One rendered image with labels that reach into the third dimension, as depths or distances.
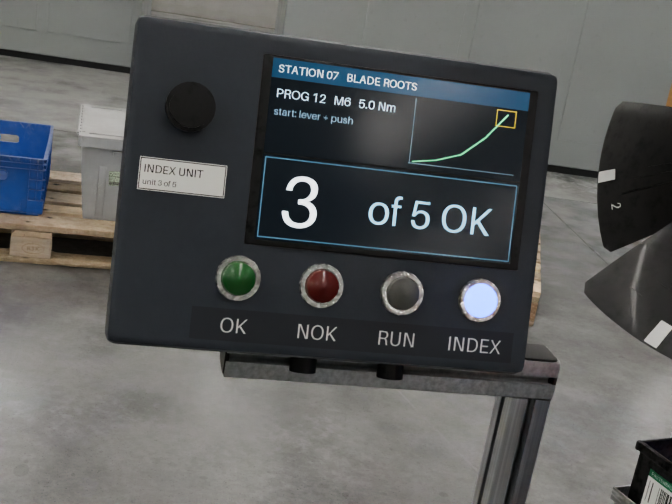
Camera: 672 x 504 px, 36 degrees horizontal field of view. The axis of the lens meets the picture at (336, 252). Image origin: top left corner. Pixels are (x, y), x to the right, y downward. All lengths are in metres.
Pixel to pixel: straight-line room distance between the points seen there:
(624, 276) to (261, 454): 1.63
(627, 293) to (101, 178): 2.88
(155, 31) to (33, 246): 3.29
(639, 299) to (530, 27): 5.69
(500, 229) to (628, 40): 6.47
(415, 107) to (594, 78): 6.44
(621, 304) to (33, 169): 2.93
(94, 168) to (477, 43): 3.51
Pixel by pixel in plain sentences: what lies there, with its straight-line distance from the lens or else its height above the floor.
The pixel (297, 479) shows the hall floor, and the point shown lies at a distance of 2.65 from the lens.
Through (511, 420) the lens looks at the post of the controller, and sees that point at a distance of 0.75.
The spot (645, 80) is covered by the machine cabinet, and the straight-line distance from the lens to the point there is 7.18.
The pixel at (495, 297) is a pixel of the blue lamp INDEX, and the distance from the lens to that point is 0.64.
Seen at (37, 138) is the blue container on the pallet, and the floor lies 0.30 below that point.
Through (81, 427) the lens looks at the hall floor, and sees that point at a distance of 2.78.
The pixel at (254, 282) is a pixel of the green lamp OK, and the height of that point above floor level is 1.12.
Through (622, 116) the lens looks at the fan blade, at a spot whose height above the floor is 1.13.
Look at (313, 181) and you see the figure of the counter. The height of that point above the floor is 1.18.
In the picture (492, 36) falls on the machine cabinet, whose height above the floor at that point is 0.83.
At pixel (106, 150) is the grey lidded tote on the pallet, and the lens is 3.88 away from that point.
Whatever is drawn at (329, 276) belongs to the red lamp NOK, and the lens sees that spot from 0.61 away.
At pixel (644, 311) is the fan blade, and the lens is 1.24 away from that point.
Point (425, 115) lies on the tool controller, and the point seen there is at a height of 1.22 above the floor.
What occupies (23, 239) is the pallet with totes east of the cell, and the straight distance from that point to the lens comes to 3.87.
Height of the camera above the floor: 1.32
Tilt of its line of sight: 17 degrees down
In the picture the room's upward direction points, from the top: 10 degrees clockwise
